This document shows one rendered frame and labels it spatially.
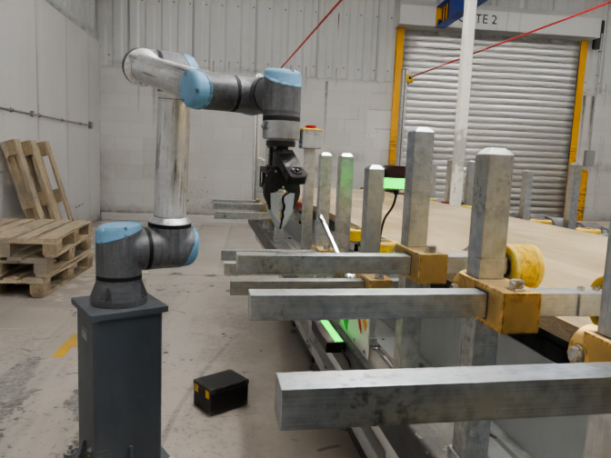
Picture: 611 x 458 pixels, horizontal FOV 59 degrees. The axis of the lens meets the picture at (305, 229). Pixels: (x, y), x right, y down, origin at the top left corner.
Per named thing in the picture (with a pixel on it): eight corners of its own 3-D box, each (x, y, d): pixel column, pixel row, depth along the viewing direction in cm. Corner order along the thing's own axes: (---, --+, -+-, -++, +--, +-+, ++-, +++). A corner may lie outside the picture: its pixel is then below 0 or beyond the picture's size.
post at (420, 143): (397, 396, 98) (415, 125, 91) (391, 388, 101) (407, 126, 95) (415, 395, 98) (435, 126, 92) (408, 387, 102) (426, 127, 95)
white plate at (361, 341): (365, 360, 114) (368, 313, 112) (335, 323, 139) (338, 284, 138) (368, 360, 114) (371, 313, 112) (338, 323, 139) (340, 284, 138)
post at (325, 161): (314, 305, 171) (321, 152, 165) (312, 303, 175) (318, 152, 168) (325, 305, 172) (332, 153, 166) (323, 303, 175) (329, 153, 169)
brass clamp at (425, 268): (414, 284, 87) (416, 253, 87) (386, 267, 101) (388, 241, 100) (450, 284, 88) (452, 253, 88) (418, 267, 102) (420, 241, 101)
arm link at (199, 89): (113, 42, 174) (196, 64, 123) (150, 47, 182) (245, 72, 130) (110, 78, 178) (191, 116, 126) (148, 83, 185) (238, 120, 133)
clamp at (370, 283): (368, 303, 113) (369, 280, 112) (351, 288, 126) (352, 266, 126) (394, 303, 114) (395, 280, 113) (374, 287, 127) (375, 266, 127)
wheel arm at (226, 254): (221, 263, 160) (221, 249, 159) (220, 261, 163) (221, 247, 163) (363, 263, 168) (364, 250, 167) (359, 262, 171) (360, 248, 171)
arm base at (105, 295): (98, 312, 174) (98, 282, 172) (83, 298, 189) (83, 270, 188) (155, 304, 185) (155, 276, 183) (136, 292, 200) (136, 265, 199)
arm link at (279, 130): (305, 122, 128) (266, 119, 124) (305, 143, 128) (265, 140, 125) (292, 124, 136) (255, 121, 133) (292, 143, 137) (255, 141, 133)
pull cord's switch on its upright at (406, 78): (396, 217, 410) (405, 67, 396) (390, 215, 425) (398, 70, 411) (406, 217, 412) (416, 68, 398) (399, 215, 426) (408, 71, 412)
